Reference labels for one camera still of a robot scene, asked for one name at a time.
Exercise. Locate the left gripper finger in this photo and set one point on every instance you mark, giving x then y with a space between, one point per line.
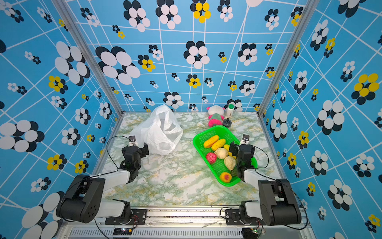
144 151
132 143

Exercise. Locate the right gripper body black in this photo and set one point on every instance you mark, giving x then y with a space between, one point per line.
234 148

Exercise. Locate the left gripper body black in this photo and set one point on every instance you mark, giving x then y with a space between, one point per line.
143 149

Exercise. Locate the long yellow fruit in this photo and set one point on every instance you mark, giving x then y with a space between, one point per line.
226 146

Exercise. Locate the beige round fruit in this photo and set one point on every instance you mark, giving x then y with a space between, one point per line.
221 153

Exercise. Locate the yellow corn-like fruit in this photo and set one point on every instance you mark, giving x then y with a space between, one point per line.
218 144

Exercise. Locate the pale beige fruit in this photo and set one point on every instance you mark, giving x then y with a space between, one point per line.
230 162

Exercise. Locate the green fruit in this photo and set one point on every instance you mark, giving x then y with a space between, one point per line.
234 173

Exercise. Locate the red round fruit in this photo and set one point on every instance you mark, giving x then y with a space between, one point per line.
211 158

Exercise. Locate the white plastic bag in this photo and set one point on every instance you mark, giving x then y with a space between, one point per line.
161 131

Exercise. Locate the orange peach fruit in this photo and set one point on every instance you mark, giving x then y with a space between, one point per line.
225 177

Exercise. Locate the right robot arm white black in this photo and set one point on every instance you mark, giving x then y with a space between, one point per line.
277 201

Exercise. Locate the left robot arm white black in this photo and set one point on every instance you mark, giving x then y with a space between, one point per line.
83 202

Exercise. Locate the jar with black lid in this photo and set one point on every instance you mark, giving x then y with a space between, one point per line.
227 122

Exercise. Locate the green plastic basket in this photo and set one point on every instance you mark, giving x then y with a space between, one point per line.
218 167

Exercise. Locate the white bottle green cap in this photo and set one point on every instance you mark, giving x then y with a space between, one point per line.
230 110

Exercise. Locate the pink white plush toy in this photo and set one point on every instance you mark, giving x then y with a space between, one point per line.
216 115

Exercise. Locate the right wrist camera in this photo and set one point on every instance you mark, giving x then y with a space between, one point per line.
245 137

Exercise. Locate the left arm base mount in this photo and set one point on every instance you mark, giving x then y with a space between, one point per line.
132 217

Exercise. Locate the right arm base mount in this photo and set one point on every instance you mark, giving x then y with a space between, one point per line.
236 217

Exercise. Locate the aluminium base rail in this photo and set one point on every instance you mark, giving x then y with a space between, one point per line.
204 222

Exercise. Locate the left aluminium frame post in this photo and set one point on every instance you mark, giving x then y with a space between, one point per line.
68 18

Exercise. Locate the aluminium frame post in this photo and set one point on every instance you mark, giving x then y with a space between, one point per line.
286 57
68 18

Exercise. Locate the right aluminium frame post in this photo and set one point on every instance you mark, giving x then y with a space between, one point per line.
286 57

